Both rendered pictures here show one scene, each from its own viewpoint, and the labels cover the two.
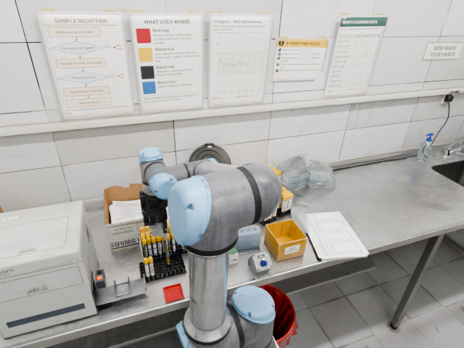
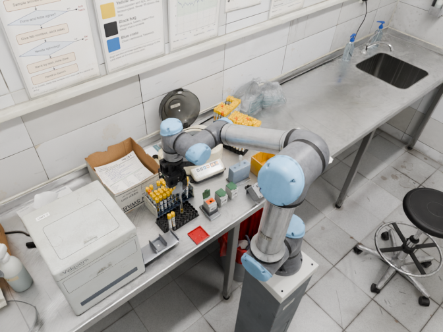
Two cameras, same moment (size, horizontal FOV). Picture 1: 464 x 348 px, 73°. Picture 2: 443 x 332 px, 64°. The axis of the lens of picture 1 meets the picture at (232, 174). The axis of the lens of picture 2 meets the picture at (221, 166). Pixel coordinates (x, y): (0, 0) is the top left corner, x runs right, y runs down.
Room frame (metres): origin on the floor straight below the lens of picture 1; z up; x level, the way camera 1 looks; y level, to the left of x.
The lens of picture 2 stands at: (-0.06, 0.44, 2.15)
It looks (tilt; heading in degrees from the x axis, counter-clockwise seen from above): 45 degrees down; 339
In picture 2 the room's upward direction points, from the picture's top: 3 degrees clockwise
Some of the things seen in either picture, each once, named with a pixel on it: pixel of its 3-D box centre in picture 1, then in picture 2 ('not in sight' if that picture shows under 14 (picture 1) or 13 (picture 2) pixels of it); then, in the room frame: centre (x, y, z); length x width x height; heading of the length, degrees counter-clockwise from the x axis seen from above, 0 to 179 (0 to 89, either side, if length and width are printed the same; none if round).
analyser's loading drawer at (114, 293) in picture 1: (116, 290); (153, 248); (0.73, 0.39, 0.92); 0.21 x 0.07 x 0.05; 111
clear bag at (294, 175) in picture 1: (291, 170); (247, 95); (1.56, -0.34, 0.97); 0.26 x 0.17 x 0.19; 125
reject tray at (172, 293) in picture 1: (173, 293); (198, 234); (0.77, 0.20, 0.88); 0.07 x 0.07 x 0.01; 21
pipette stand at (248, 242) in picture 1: (247, 239); (238, 172); (1.02, -0.08, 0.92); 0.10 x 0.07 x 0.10; 106
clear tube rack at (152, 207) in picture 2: (165, 244); (169, 195); (0.98, 0.27, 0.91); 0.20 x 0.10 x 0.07; 111
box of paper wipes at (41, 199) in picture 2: not in sight; (48, 205); (1.06, 0.77, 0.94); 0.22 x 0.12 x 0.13; 115
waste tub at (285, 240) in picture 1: (284, 239); (268, 165); (1.02, -0.24, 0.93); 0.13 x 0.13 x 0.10; 20
